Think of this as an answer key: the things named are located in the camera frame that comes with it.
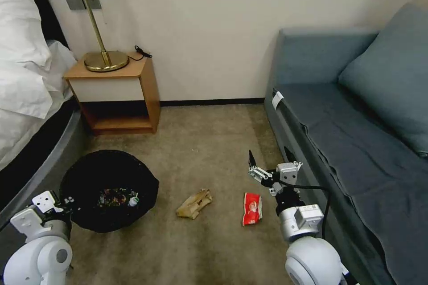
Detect black cable with plug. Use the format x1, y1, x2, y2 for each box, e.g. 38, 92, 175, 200
128, 45, 153, 62

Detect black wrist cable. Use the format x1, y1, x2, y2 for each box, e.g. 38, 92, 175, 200
277, 180, 332, 240

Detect black headboard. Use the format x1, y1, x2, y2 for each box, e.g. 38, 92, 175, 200
33, 0, 69, 53

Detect red crumpled wrapper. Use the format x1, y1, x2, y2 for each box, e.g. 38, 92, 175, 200
240, 192, 263, 227

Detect wooden nightstand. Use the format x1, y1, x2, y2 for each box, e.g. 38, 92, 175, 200
64, 52, 161, 136

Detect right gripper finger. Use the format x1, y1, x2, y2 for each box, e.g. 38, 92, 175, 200
283, 146, 304, 172
247, 150, 274, 184

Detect blue grey sofa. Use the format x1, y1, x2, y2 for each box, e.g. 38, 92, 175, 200
264, 1, 428, 285

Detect blue grey cushion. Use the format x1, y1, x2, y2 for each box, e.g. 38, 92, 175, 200
337, 1, 428, 159

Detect crumpled tan paper bag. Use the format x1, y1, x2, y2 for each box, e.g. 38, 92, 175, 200
176, 188, 213, 219

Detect grey bed base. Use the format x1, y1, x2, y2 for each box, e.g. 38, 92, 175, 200
0, 98, 89, 229

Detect grey wall switch plate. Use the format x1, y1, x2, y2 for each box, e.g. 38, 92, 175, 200
66, 0, 102, 11

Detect white sofa label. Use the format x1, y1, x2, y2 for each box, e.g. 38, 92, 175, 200
272, 88, 285, 110

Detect colourful wrappers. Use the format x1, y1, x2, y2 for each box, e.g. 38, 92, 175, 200
97, 188, 130, 208

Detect black baseboard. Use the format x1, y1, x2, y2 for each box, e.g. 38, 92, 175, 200
160, 98, 267, 106

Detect brass lamp with grey shade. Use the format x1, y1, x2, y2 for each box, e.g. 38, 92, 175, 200
32, 0, 130, 73

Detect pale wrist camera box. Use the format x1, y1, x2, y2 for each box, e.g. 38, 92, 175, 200
276, 162, 299, 185
32, 190, 58, 213

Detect black trash bin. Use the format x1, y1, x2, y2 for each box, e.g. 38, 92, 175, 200
60, 150, 160, 234

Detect white pillow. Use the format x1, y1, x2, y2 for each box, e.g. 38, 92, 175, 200
0, 0, 51, 75

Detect white duvet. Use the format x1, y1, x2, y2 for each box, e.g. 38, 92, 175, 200
0, 39, 78, 172

